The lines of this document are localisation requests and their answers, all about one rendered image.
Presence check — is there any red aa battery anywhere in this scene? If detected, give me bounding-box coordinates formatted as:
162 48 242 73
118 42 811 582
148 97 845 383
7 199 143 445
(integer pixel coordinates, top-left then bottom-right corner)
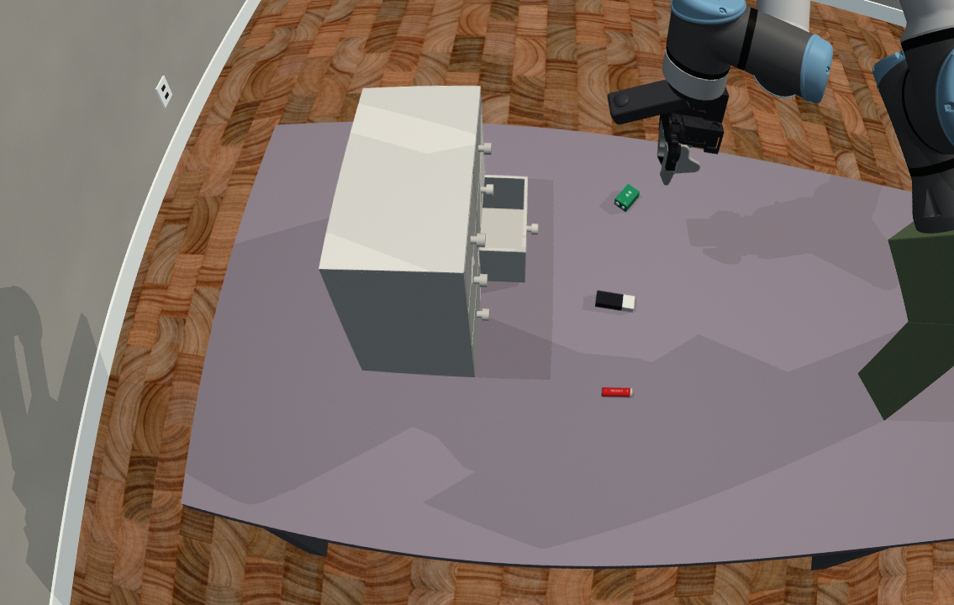
602 387 633 397

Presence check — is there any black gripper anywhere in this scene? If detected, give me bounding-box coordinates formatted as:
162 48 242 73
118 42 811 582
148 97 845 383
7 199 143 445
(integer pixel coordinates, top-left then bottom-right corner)
657 83 729 185

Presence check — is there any green nine-volt battery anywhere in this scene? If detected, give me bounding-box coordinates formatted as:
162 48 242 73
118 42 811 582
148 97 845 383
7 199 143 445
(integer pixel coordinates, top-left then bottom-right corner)
614 184 640 212

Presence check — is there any white drawer with knob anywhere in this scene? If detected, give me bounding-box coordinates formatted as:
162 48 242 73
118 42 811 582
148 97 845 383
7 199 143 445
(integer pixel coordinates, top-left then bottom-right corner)
473 94 492 206
464 174 486 307

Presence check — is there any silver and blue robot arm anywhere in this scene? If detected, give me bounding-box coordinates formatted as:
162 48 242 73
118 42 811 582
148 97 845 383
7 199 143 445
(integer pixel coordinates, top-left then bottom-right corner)
608 0 954 234

